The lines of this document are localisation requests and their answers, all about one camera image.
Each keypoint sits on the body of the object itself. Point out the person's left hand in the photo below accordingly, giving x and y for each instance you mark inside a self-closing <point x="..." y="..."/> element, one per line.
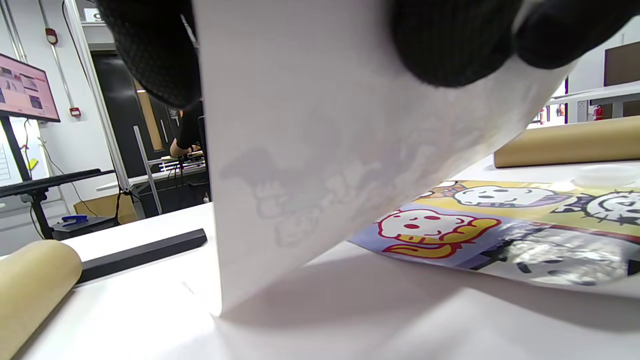
<point x="450" y="40"/>

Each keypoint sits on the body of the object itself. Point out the brown cardboard mailing tube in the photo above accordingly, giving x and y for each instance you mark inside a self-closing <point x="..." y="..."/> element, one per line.
<point x="570" y="142"/>
<point x="35" y="285"/>

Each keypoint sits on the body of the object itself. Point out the white poster purple lettering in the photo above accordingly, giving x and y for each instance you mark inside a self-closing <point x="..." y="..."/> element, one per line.
<point x="310" y="150"/>

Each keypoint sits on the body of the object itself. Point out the white plastic tube cap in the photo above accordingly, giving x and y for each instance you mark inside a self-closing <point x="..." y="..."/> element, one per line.
<point x="602" y="176"/>

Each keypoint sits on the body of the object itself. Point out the black rectangular bar weight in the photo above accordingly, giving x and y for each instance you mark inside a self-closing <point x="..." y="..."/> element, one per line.
<point x="145" y="252"/>

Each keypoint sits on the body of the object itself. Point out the red fire extinguisher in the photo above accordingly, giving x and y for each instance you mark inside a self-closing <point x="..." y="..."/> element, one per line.
<point x="598" y="112"/>

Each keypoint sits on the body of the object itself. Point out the brown board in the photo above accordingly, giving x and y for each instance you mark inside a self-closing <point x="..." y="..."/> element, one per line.
<point x="622" y="62"/>

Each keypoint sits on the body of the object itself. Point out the cardboard box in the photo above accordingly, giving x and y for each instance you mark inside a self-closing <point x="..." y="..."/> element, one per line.
<point x="102" y="207"/>

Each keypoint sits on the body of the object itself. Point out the blue stapler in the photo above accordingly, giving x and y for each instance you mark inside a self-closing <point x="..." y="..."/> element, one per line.
<point x="75" y="220"/>

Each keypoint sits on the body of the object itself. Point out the flat display screen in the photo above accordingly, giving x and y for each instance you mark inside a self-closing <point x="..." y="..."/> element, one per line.
<point x="25" y="90"/>

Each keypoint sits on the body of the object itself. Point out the black screen stand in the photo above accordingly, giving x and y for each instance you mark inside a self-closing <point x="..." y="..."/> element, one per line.
<point x="40" y="185"/>

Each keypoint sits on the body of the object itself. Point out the aluminium frame pole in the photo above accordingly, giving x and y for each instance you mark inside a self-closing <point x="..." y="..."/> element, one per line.
<point x="100" y="105"/>

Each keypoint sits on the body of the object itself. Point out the red wall alarm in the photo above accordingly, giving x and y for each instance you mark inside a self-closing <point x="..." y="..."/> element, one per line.
<point x="75" y="112"/>
<point x="51" y="36"/>

